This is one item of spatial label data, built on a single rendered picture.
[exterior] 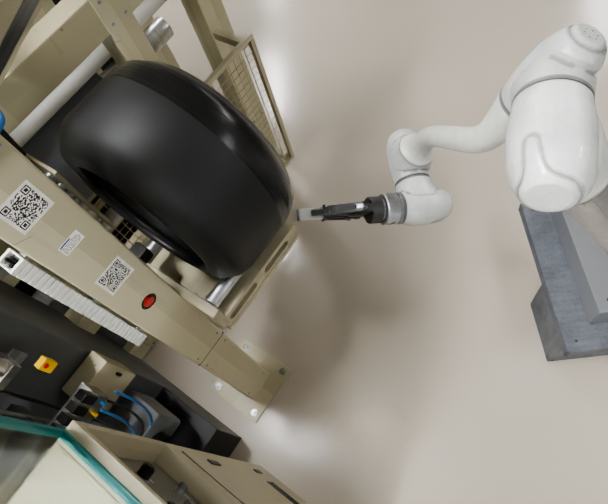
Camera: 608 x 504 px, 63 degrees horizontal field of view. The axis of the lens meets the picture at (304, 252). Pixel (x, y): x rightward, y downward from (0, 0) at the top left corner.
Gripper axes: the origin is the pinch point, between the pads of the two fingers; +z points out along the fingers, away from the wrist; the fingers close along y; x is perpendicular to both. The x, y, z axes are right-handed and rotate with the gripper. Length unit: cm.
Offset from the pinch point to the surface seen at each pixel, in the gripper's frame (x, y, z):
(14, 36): 41, -14, 66
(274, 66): 129, 153, -33
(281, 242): -4.1, 17.4, 4.9
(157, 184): 1.9, -26.8, 38.0
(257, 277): -13.8, 18.1, 13.1
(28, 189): -1, -36, 59
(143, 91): 22, -25, 39
